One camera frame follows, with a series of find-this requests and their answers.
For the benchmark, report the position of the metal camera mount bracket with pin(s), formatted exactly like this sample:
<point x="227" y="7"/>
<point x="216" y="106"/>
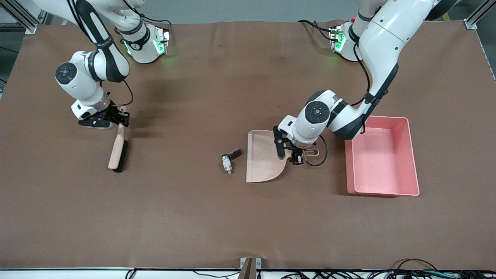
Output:
<point x="250" y="267"/>

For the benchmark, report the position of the beige plastic dustpan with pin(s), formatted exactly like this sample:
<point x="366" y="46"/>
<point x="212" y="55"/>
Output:
<point x="263" y="159"/>

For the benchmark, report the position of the small dark red piece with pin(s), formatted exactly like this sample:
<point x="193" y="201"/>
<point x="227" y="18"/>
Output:
<point x="235" y="153"/>

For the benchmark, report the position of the brown table cover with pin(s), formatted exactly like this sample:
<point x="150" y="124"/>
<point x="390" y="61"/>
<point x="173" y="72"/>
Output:
<point x="193" y="217"/>

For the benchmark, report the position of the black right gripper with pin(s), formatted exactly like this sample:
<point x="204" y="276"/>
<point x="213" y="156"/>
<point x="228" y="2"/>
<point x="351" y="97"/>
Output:
<point x="115" y="114"/>

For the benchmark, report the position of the pink plastic bin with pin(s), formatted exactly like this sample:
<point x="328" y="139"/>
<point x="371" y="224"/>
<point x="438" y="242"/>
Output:
<point x="387" y="166"/>

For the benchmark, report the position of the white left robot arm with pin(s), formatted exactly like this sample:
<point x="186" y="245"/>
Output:
<point x="383" y="42"/>

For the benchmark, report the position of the aluminium frame profile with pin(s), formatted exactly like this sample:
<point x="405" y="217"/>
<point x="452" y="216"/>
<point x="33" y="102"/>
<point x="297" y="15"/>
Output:
<point x="476" y="17"/>
<point x="23" y="19"/>

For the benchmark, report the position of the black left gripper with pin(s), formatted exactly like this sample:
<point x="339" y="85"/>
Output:
<point x="297" y="154"/>

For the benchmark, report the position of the white electronic connector part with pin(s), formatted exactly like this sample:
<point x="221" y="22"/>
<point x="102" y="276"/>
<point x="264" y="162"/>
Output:
<point x="227" y="164"/>

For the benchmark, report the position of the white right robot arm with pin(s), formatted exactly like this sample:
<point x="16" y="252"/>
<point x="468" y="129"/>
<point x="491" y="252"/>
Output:
<point x="77" y="81"/>

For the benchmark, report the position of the beige brush with black bristles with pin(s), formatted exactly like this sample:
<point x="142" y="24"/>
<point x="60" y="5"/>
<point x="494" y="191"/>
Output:
<point x="116" y="151"/>

